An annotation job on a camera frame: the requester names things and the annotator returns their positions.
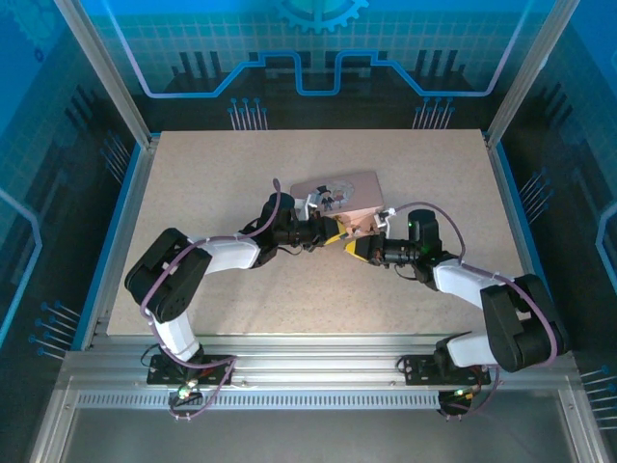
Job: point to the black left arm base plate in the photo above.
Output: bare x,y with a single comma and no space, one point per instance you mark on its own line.
164,371

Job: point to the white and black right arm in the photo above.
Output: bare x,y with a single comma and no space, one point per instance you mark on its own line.
511,318

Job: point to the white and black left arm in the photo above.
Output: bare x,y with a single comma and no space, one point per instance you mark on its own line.
169,284

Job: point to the blue table edge strip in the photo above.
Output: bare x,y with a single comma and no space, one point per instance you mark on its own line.
517,193
112,236

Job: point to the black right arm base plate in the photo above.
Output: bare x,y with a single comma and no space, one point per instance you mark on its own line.
419,371

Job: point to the pink cartoon tin box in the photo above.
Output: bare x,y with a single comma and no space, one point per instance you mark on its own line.
356,193

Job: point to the long aluminium frame rail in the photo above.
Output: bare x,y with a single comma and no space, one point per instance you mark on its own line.
313,366

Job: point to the aluminium side rail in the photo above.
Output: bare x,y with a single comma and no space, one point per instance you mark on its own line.
126,236
505,193

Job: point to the aluminium frame post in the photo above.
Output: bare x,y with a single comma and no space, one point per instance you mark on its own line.
110,72
532,72

